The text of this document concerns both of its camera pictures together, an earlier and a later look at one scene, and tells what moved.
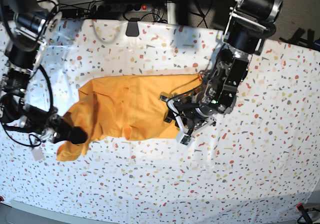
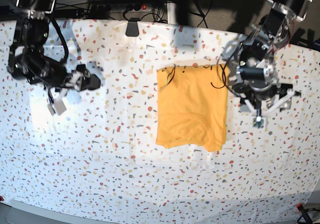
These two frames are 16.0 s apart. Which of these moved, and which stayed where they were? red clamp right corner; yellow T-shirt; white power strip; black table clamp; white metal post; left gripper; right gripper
Moved: right gripper; yellow T-shirt; left gripper
Stayed: red clamp right corner; white metal post; white power strip; black table clamp
